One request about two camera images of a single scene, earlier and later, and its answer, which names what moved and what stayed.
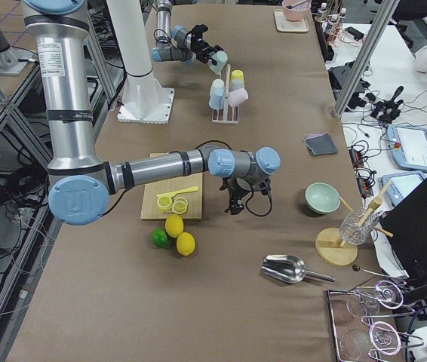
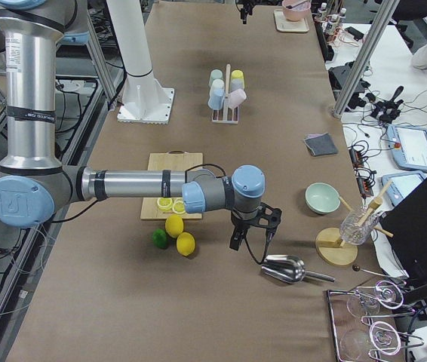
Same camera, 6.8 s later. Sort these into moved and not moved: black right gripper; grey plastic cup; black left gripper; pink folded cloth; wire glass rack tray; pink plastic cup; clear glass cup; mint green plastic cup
Moved: black right gripper; mint green plastic cup; black left gripper
Not moved: wire glass rack tray; grey plastic cup; pink folded cloth; pink plastic cup; clear glass cup
